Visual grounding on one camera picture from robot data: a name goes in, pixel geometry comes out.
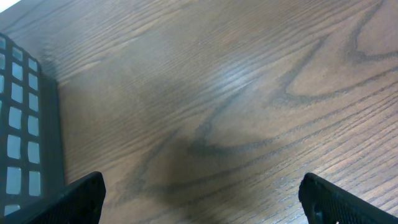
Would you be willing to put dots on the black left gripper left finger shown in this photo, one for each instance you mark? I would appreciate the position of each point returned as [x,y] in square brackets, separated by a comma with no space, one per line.
[80,202]

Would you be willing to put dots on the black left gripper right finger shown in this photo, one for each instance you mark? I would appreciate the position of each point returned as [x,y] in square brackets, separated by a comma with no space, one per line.
[326,203]

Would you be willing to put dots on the grey plastic basket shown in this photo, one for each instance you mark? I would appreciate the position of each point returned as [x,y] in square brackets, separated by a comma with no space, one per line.
[31,145]

